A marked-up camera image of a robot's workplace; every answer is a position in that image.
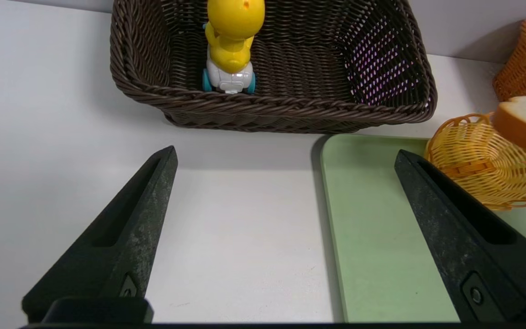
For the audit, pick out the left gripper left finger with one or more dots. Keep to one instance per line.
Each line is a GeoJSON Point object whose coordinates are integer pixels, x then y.
{"type": "Point", "coordinates": [121, 242]}

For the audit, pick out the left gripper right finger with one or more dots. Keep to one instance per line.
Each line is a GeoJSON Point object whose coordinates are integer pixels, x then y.
{"type": "Point", "coordinates": [464, 246]}

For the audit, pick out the yellow chick toy car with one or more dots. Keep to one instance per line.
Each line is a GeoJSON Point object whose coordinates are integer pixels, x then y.
{"type": "Point", "coordinates": [233, 41]}

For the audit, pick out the small yellow wicker basket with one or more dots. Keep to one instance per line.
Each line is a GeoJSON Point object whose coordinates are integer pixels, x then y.
{"type": "Point", "coordinates": [482, 160]}

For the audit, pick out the dark brown wicker basket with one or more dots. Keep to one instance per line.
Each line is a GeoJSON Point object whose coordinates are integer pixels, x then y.
{"type": "Point", "coordinates": [290, 109]}

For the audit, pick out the light green plastic tray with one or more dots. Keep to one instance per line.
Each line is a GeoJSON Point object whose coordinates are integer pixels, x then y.
{"type": "Point", "coordinates": [372, 228]}

